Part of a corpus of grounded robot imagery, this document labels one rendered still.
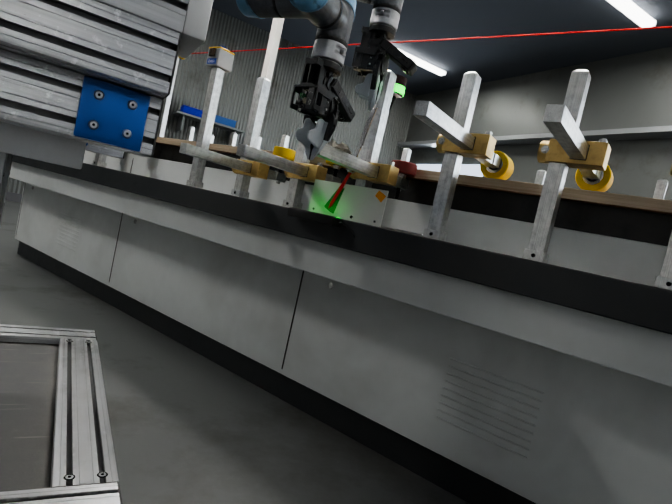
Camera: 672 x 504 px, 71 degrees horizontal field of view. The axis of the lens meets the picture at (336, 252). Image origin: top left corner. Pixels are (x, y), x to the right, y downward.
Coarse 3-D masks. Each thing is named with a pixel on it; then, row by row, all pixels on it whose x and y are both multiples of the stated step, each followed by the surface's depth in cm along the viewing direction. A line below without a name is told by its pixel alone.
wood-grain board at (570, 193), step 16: (176, 144) 217; (192, 144) 210; (320, 160) 166; (416, 176) 144; (432, 176) 141; (464, 176) 135; (512, 192) 129; (528, 192) 124; (576, 192) 118; (592, 192) 115; (624, 208) 114; (640, 208) 109; (656, 208) 108
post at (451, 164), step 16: (464, 80) 117; (480, 80) 118; (464, 96) 117; (464, 112) 117; (464, 128) 117; (448, 160) 118; (448, 176) 118; (448, 192) 117; (432, 208) 120; (448, 208) 119; (432, 224) 119
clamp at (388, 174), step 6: (384, 168) 128; (390, 168) 127; (396, 168) 129; (354, 174) 134; (360, 174) 132; (378, 174) 129; (384, 174) 128; (390, 174) 128; (396, 174) 130; (372, 180) 130; (378, 180) 129; (384, 180) 128; (390, 180) 128; (396, 180) 131
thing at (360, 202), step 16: (320, 192) 140; (352, 192) 134; (368, 192) 130; (384, 192) 127; (320, 208) 140; (336, 208) 136; (352, 208) 133; (368, 208) 130; (384, 208) 127; (368, 224) 130
